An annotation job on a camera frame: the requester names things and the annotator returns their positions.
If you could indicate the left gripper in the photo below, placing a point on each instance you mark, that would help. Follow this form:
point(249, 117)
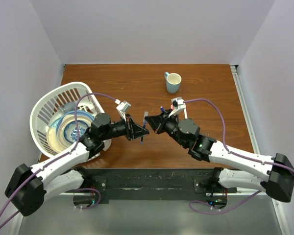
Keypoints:
point(136, 130)

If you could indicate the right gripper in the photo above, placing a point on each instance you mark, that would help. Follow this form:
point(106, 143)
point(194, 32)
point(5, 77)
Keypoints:
point(158, 123)

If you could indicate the purple pen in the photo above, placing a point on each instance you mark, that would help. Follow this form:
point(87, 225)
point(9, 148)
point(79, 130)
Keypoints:
point(142, 137)

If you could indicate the small grey clip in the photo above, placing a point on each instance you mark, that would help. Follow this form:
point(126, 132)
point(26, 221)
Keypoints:
point(145, 114)

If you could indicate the white yellow pen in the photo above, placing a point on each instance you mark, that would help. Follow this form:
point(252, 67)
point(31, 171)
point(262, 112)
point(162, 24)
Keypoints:
point(185, 114)

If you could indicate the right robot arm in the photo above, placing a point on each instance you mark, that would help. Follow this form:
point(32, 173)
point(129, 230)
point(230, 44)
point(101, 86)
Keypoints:
point(273, 175)

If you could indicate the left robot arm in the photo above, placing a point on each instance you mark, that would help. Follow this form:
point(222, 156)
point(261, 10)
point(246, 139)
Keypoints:
point(30, 186)

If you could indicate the light blue mug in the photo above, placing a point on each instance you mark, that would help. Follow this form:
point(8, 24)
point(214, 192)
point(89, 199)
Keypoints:
point(173, 81)

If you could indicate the grey object in basket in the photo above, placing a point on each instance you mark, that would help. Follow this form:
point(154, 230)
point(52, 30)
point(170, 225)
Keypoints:
point(68, 107)

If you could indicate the stacked plates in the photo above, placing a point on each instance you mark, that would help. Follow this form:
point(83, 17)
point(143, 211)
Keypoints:
point(62, 133)

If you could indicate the white laundry basket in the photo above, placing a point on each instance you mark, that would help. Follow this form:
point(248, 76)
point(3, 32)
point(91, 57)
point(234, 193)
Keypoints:
point(46, 111)

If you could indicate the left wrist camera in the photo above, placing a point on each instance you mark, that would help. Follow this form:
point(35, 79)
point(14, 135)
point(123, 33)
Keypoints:
point(122, 108)

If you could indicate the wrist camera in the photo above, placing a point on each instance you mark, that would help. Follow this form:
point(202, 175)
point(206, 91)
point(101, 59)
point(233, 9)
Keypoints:
point(122, 108)
point(178, 106)

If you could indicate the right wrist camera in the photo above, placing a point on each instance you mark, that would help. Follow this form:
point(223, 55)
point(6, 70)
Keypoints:
point(178, 106)

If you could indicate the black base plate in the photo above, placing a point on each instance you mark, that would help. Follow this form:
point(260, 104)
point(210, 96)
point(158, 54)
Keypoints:
point(152, 184)

